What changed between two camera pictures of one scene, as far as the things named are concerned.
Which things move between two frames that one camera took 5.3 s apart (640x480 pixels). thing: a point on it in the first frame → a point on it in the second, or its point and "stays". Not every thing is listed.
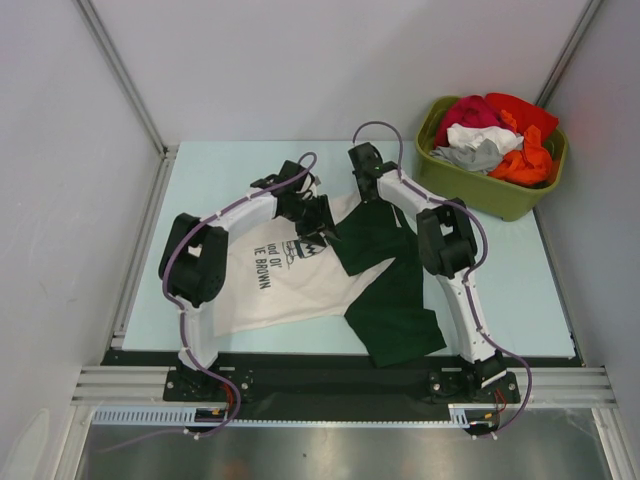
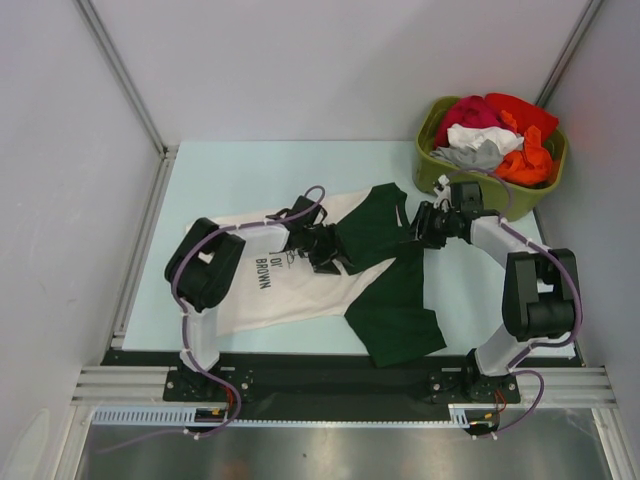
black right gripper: [367, 197] → [421, 226]
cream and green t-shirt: [372, 271] stays
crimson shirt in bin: [470, 109] stays
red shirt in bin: [525, 114] stays
